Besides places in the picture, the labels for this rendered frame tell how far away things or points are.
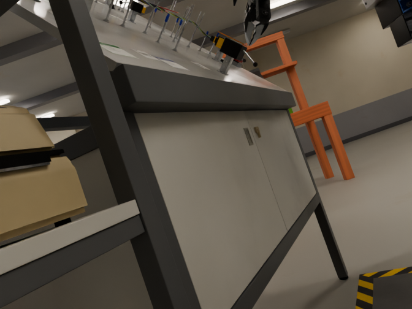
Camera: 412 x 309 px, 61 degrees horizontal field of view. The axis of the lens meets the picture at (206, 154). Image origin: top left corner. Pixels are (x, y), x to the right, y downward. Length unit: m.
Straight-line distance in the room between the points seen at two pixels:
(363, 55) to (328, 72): 1.15
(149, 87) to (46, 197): 0.26
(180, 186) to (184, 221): 0.07
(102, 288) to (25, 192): 0.32
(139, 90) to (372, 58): 11.49
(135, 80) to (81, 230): 0.27
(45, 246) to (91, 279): 0.34
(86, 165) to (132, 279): 0.21
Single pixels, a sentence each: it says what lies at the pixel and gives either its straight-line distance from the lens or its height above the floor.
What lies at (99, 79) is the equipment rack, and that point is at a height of 0.83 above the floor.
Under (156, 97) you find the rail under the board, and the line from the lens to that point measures 0.61.
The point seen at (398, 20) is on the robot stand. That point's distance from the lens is 1.45.
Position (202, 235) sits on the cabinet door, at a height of 0.55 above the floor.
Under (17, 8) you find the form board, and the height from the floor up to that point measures 1.05.
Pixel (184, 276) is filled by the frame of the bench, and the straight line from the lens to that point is 0.61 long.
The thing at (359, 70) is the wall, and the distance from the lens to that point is 11.72.
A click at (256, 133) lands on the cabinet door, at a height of 0.72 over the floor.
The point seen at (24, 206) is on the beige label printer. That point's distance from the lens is 0.42.
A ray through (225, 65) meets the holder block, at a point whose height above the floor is 0.94.
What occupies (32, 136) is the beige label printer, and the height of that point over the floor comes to 0.78.
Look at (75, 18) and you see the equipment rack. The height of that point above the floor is 0.92.
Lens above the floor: 0.67
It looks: 2 degrees up
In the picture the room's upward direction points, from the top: 19 degrees counter-clockwise
